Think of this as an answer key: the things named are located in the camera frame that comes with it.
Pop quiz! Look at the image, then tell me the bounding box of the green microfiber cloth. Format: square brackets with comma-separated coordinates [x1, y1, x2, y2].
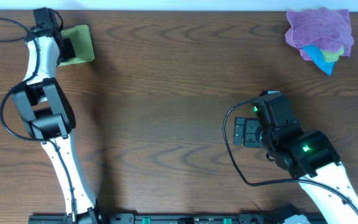
[59, 25, 95, 66]

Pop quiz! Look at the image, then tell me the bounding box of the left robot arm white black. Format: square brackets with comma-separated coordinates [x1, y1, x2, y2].
[12, 25, 103, 223]

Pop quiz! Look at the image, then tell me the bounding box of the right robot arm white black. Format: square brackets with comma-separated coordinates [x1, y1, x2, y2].
[234, 117, 358, 223]

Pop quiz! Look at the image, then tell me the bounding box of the blue cloth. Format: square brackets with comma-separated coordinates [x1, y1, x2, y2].
[302, 45, 335, 76]

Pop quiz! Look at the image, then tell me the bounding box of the yellow-green small cloth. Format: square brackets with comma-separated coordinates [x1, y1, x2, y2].
[321, 46, 344, 63]

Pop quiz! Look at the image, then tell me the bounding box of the purple cloth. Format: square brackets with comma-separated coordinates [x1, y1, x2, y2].
[285, 7, 354, 60]

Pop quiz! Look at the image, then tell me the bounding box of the left camera cable black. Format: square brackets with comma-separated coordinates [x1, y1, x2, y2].
[0, 18, 76, 223]

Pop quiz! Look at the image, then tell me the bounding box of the camera cable black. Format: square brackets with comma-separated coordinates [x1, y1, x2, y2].
[0, 18, 76, 223]
[222, 100, 358, 224]

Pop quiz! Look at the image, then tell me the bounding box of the green clamp on rail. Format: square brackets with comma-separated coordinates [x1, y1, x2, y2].
[142, 217, 151, 224]
[223, 218, 232, 224]

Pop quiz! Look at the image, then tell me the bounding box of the right camera cable black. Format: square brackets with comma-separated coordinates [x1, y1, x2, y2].
[222, 100, 358, 224]

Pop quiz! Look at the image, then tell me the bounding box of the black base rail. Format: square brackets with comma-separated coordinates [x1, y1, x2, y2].
[28, 212, 332, 224]

